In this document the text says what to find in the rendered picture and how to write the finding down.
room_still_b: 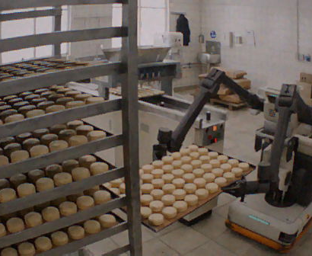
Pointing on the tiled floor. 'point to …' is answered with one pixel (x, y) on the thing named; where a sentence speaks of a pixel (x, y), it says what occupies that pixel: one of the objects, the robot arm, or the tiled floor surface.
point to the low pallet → (227, 104)
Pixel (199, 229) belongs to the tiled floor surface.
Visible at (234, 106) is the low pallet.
